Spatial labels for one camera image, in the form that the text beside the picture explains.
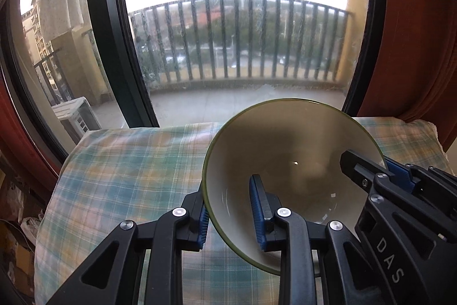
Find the plaid tablecloth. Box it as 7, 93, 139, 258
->
34, 117, 455, 305

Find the right red curtain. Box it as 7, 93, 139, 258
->
358, 0, 456, 149

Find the red curtain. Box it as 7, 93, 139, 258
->
1, 79, 58, 190
358, 0, 456, 149

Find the white air conditioner unit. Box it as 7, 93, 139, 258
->
52, 97, 101, 144

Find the balcony railing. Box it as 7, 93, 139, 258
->
22, 0, 350, 105

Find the floral ceramic bowl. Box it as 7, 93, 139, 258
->
201, 98, 384, 274

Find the black window frame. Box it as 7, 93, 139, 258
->
0, 0, 388, 167

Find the left red curtain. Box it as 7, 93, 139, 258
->
1, 79, 58, 190

